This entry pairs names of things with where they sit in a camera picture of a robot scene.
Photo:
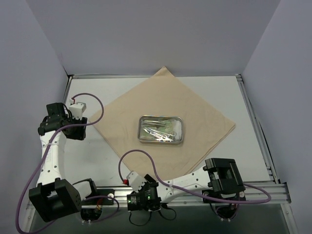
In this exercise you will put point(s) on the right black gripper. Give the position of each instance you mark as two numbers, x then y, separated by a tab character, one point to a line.
138	202

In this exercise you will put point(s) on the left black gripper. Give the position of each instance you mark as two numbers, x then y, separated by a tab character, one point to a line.
76	131

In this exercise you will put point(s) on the long steel scissors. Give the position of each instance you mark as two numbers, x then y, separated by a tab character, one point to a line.
152	131

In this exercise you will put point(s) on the green glove packet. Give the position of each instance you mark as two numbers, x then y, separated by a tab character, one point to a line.
166	125
146	136

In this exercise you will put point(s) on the steel hemostat forceps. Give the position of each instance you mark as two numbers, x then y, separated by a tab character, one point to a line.
165	137

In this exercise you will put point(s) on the stainless steel tray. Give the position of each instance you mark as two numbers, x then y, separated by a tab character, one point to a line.
151	117

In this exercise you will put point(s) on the beige cloth mat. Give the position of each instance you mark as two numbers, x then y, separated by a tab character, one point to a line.
162	95

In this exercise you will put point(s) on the steel tweezers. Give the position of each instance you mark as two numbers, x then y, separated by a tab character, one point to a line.
151	123

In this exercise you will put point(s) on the white gauze pad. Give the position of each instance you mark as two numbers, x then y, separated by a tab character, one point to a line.
177	128

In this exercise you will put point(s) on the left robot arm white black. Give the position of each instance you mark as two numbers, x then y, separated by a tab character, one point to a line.
53	142

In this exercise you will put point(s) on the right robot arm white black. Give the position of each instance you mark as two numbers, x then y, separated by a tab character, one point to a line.
220	177

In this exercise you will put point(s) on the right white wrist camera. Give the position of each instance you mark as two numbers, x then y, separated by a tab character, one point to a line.
136	182

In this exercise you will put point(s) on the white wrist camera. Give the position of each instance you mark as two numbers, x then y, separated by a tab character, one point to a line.
136	182
76	109

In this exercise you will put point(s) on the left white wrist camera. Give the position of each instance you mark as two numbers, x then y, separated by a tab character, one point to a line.
76	109

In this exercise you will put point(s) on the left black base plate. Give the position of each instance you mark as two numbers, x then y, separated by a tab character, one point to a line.
104	201

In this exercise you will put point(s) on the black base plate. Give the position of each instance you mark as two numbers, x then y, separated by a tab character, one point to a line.
104	201
207	195

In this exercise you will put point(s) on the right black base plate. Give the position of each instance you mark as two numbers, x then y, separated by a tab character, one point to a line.
207	195

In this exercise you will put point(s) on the aluminium right side rail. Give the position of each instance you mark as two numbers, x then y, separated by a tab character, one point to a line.
259	132

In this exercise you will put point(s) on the aluminium rail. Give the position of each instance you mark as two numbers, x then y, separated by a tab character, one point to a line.
268	193
259	132

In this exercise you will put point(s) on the aluminium front rail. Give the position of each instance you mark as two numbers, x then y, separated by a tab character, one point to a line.
268	193

